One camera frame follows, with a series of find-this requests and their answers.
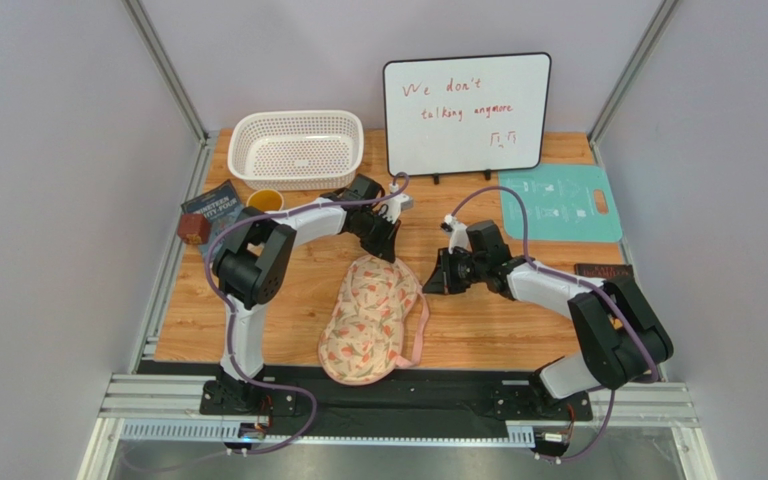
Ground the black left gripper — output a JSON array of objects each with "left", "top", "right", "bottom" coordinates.
[{"left": 352, "top": 211, "right": 401, "bottom": 264}]

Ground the floral mesh laundry bag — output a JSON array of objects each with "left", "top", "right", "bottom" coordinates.
[{"left": 317, "top": 255, "right": 430, "bottom": 387}]

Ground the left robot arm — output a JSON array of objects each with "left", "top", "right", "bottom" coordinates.
[{"left": 204, "top": 173, "right": 413, "bottom": 396}]

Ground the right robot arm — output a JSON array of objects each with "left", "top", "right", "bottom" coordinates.
[{"left": 423, "top": 215, "right": 674, "bottom": 401}]

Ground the white plastic perforated basket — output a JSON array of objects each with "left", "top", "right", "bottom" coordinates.
[{"left": 227, "top": 110, "right": 365, "bottom": 191}]

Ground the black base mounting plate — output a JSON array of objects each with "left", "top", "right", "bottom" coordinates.
[{"left": 199, "top": 365, "right": 594, "bottom": 439}]

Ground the floral cream mug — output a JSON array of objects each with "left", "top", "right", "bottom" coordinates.
[{"left": 246, "top": 189, "right": 285, "bottom": 212}]

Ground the teal folding board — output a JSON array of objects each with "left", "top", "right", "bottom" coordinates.
[{"left": 498, "top": 164, "right": 623, "bottom": 243}]

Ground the white dry-erase board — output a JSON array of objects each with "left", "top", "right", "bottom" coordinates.
[{"left": 382, "top": 52, "right": 552, "bottom": 177}]

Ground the dark hardcover book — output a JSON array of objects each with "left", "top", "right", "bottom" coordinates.
[{"left": 574, "top": 263, "right": 635, "bottom": 279}]

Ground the blue paperback book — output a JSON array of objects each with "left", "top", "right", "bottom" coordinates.
[{"left": 180, "top": 180, "right": 244, "bottom": 260}]

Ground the small red-brown cube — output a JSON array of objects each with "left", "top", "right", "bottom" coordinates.
[{"left": 176, "top": 213, "right": 212, "bottom": 246}]

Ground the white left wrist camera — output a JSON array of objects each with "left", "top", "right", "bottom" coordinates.
[{"left": 378, "top": 183, "right": 414, "bottom": 224}]

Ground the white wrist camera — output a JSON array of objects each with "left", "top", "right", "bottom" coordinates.
[
  {"left": 378, "top": 183, "right": 414, "bottom": 224},
  {"left": 440, "top": 214, "right": 469, "bottom": 254}
]

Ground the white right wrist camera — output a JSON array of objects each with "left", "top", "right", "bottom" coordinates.
[{"left": 440, "top": 214, "right": 469, "bottom": 254}]

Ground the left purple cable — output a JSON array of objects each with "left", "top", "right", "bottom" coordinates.
[{"left": 204, "top": 172, "right": 411, "bottom": 457}]

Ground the aluminium frame rail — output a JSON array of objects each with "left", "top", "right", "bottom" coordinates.
[{"left": 99, "top": 375, "right": 699, "bottom": 447}]

